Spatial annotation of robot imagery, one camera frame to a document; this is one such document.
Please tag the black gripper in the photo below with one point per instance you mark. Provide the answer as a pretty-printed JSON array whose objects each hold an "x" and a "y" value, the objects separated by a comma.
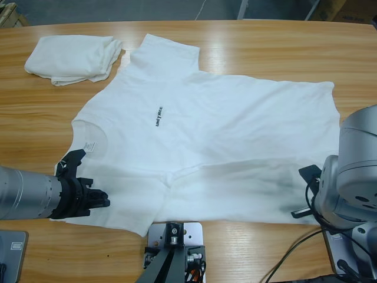
[
  {"x": 69, "y": 200},
  {"x": 302, "y": 213}
]

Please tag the white t-shirt with black print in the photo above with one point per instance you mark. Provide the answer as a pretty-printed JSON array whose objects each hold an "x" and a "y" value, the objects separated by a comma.
[{"x": 206, "y": 132}]

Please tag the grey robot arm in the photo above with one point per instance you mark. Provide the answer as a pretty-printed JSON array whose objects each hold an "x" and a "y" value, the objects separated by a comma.
[
  {"x": 23, "y": 194},
  {"x": 353, "y": 153}
]

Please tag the folded plain white t-shirt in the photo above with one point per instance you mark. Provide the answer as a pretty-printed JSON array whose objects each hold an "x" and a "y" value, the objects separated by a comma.
[{"x": 70, "y": 59}]

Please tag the wooden pallet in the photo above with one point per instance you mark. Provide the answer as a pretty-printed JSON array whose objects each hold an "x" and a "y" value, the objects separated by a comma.
[{"x": 11, "y": 14}]

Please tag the brown cardboard box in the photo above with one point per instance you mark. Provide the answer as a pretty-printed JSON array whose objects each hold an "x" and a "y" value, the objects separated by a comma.
[{"x": 347, "y": 9}]

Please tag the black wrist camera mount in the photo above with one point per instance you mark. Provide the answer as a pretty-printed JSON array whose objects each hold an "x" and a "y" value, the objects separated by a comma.
[
  {"x": 72, "y": 159},
  {"x": 309, "y": 174}
]

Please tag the grey base plate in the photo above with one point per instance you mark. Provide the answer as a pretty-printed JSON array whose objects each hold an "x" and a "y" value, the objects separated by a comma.
[
  {"x": 335, "y": 253},
  {"x": 17, "y": 256}
]

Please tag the dark camera post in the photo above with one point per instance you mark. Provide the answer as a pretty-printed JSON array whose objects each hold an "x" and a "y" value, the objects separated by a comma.
[{"x": 165, "y": 265}]

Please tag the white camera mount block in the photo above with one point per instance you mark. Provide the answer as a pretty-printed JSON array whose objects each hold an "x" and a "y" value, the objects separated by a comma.
[{"x": 193, "y": 233}]

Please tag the white metal frame leg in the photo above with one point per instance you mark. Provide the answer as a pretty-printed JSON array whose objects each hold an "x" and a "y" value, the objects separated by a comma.
[
  {"x": 243, "y": 9},
  {"x": 312, "y": 9}
]

